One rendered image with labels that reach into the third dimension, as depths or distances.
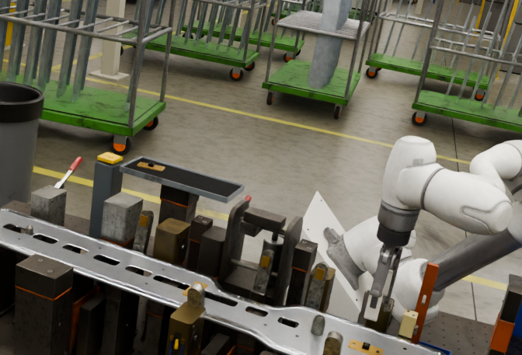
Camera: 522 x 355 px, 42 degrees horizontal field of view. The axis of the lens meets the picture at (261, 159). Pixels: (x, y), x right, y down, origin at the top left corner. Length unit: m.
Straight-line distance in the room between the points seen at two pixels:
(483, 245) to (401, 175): 0.66
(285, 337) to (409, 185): 0.50
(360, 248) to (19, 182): 2.71
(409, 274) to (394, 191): 0.79
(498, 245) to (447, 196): 0.65
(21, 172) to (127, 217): 2.56
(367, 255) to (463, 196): 0.96
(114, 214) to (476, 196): 1.05
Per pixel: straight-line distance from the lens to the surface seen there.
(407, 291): 2.30
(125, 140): 5.65
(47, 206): 2.18
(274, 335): 1.73
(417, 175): 1.51
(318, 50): 7.99
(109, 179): 2.24
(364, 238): 2.37
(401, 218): 1.56
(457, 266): 2.19
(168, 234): 1.97
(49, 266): 1.85
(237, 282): 2.00
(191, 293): 1.67
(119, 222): 2.04
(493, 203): 1.45
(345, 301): 2.39
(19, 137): 4.43
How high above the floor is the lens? 1.92
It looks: 18 degrees down
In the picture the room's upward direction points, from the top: 10 degrees clockwise
